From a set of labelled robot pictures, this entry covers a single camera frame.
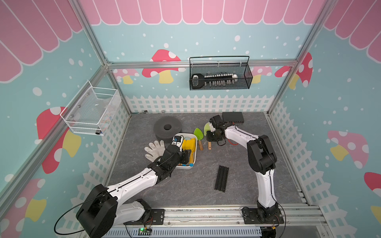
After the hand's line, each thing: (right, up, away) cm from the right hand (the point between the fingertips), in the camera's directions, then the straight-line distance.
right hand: (208, 137), depth 101 cm
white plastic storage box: (-15, +1, +1) cm, 15 cm away
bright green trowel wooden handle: (-6, +1, +4) cm, 7 cm away
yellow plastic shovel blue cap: (-13, -4, -4) cm, 14 cm away
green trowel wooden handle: (-1, +6, -3) cm, 7 cm away
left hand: (-13, -7, -17) cm, 23 cm away
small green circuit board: (-35, -45, -28) cm, 63 cm away
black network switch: (+22, +16, +19) cm, 33 cm away
